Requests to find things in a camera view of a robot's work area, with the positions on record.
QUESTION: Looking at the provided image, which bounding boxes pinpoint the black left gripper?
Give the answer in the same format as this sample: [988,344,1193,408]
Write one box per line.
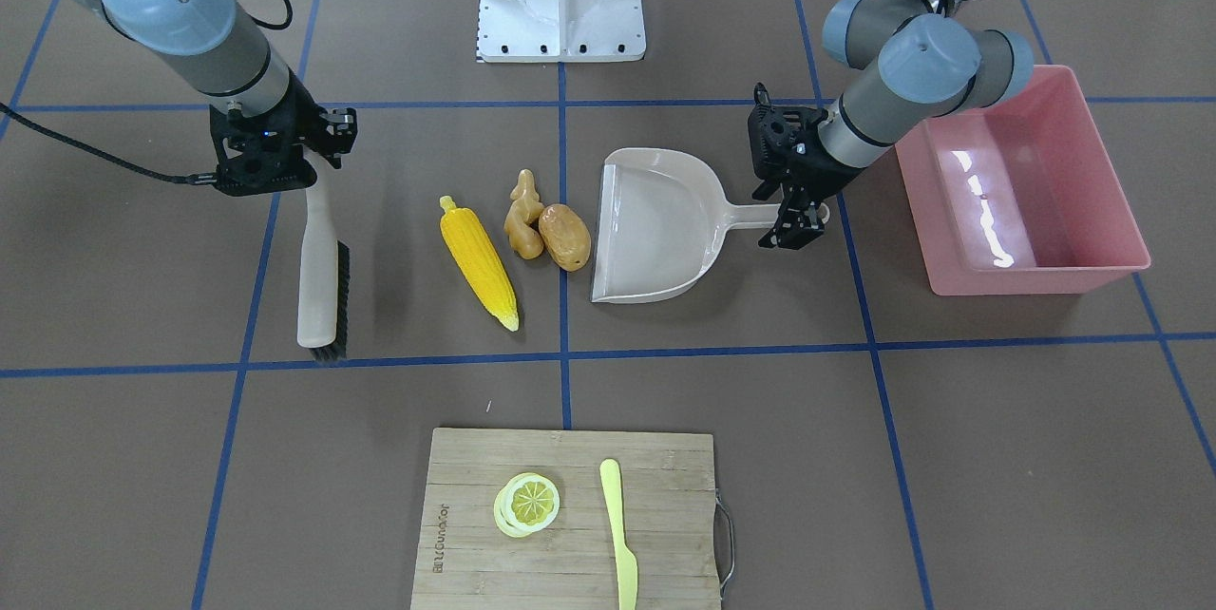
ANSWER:
[747,83,861,250]

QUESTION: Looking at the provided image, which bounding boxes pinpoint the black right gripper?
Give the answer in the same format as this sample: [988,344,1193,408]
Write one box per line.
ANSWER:
[209,78,359,196]

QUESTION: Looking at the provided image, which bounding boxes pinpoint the bamboo cutting board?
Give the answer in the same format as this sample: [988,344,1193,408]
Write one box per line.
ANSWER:
[409,428,722,609]

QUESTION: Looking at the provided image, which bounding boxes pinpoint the brown toy potato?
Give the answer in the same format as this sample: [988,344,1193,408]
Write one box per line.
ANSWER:
[537,204,592,272]

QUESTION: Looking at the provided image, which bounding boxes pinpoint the beige hand brush black bristles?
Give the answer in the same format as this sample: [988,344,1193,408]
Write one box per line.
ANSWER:
[295,149,351,365]

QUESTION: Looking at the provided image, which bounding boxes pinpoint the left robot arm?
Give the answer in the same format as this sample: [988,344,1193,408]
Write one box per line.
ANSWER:
[748,0,1035,250]

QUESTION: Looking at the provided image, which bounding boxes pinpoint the yellow toy corn cob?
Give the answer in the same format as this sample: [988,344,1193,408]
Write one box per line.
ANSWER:
[439,194,520,332]

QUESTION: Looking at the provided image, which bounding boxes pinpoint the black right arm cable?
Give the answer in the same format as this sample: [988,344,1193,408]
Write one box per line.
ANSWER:
[0,0,294,188]

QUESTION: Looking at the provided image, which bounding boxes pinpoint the yellow toy lemon slice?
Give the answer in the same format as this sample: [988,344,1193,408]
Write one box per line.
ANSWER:
[491,471,561,538]

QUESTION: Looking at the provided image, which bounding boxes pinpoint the tan toy ginger root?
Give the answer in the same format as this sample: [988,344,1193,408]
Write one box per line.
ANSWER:
[503,169,544,260]

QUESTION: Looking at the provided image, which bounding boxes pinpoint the yellow plastic toy knife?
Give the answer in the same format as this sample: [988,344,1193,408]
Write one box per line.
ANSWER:
[598,458,638,609]

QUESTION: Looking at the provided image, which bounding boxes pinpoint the pink plastic bin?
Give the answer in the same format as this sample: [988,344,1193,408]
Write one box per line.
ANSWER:
[894,64,1152,295]

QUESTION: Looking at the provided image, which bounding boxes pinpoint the beige plastic dustpan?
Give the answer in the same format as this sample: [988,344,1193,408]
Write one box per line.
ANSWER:
[590,147,795,304]

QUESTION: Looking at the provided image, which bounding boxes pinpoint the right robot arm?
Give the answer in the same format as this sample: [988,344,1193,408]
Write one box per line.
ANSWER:
[74,0,358,202]

